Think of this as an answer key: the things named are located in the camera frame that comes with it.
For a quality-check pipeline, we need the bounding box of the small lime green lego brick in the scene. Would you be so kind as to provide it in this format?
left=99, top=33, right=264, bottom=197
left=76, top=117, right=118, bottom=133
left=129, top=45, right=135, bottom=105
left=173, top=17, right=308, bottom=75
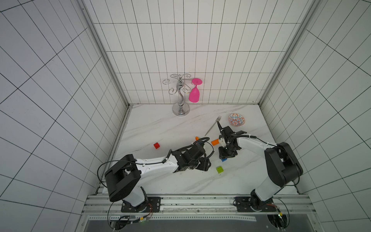
left=216, top=166, right=224, bottom=174

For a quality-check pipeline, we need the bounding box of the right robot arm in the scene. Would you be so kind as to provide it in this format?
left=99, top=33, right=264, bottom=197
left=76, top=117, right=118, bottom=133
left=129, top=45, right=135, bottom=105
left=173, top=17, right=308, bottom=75
left=217, top=123, right=303, bottom=211

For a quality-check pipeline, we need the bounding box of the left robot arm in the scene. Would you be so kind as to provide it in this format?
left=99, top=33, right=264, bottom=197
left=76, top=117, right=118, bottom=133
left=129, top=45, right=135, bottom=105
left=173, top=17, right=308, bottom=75
left=104, top=137, right=214, bottom=207

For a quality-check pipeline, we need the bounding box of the long orange lego brick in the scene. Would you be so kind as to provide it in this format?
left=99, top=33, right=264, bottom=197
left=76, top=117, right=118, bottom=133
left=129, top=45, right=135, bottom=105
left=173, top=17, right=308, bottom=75
left=211, top=139, right=219, bottom=146

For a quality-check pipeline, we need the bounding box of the patterned small bowl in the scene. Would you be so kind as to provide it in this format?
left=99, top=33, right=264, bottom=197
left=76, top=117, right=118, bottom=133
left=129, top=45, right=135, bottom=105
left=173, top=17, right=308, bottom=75
left=228, top=113, right=245, bottom=127

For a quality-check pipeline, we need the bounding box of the silver fork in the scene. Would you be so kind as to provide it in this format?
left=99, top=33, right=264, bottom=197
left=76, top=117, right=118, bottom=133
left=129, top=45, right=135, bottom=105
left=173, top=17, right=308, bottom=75
left=204, top=116, right=221, bottom=136

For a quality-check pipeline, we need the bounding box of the chrome glass holder stand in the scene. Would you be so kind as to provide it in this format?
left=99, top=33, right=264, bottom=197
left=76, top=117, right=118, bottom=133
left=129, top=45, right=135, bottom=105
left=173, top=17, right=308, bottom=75
left=162, top=73, right=192, bottom=117

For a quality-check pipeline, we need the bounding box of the pink wine glass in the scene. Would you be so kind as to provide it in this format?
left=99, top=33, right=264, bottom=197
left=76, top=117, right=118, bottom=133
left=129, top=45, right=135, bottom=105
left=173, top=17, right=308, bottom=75
left=188, top=78, right=203, bottom=103

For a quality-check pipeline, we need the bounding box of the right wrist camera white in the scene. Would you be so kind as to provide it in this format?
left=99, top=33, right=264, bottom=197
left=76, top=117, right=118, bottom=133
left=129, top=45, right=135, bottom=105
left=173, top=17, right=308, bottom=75
left=218, top=137, right=227, bottom=148

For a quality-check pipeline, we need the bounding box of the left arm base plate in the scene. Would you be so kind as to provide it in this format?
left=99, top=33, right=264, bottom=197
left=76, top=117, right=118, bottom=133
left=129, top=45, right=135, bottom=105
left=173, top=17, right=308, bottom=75
left=121, top=197, right=161, bottom=213

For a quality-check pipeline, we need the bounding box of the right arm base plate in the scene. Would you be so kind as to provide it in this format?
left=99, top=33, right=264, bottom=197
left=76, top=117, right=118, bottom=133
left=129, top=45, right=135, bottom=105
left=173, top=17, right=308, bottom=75
left=232, top=196, right=277, bottom=213

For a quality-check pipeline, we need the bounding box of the aluminium mounting rail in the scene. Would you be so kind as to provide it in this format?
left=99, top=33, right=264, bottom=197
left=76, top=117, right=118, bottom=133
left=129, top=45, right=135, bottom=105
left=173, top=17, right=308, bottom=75
left=82, top=194, right=316, bottom=221

